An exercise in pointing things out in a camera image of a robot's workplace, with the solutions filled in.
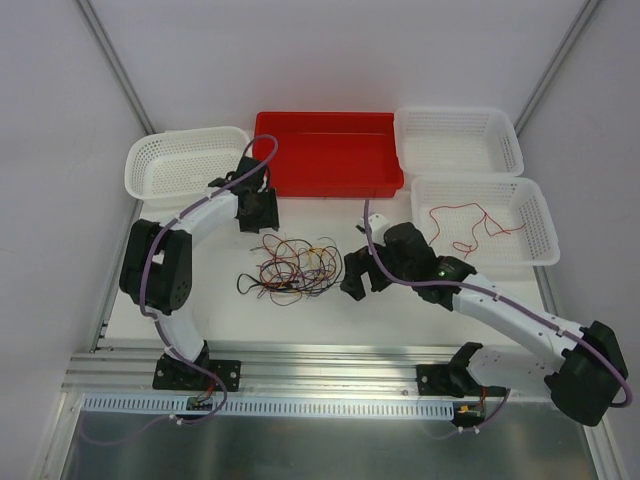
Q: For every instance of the red plastic bin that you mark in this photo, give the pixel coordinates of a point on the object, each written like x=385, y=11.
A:
x=332, y=154

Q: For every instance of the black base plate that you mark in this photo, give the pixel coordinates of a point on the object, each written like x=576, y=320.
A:
x=446, y=380
x=173, y=375

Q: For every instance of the aluminium mounting rail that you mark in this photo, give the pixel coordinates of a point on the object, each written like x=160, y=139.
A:
x=267, y=369

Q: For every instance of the right aluminium frame post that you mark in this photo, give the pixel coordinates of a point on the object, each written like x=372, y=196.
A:
x=571, y=38

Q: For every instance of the white oval perforated basket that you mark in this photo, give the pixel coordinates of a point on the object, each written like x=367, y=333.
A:
x=174, y=168

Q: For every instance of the white rectangular basket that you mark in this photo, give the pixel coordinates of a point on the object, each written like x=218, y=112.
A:
x=492, y=220
x=433, y=140

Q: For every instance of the white slotted cable duct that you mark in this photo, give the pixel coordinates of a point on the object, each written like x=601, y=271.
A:
x=263, y=406

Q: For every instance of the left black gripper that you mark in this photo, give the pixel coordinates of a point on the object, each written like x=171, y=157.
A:
x=257, y=212

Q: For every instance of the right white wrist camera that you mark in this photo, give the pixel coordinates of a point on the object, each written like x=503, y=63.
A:
x=378, y=224

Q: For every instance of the aluminium frame post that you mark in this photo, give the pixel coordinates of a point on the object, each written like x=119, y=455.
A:
x=106, y=48
x=571, y=38

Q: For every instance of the white far rectangular basket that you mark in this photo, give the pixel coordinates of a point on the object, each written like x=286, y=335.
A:
x=433, y=140

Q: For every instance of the white near rectangular basket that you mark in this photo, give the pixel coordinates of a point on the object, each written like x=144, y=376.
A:
x=492, y=220

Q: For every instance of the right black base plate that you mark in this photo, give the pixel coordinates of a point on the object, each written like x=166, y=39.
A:
x=446, y=380

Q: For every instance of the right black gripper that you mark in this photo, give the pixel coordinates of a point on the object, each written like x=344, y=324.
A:
x=371, y=268

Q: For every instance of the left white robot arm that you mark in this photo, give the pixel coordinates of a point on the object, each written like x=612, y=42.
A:
x=157, y=270

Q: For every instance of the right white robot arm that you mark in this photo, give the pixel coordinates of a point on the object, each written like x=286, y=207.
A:
x=581, y=369

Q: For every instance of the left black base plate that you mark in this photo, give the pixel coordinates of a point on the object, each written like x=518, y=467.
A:
x=173, y=375

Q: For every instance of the left aluminium frame post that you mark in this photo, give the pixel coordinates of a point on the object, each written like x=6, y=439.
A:
x=106, y=48

